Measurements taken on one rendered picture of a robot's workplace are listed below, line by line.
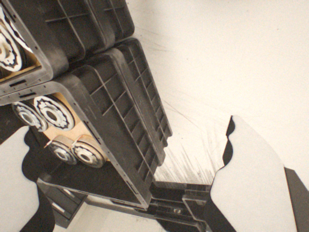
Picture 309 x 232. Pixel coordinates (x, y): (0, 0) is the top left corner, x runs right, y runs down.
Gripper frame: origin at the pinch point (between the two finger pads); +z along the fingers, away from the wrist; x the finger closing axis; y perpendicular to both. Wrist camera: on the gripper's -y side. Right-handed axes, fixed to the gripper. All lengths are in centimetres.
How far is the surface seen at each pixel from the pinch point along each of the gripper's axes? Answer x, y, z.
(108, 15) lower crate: -4.9, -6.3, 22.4
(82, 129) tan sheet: -16.5, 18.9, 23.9
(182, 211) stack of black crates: 26, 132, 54
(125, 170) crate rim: -3.2, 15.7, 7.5
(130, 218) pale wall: -45, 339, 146
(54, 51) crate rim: -8.8, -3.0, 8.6
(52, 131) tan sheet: -28.4, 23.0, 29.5
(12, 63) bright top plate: -24.1, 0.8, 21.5
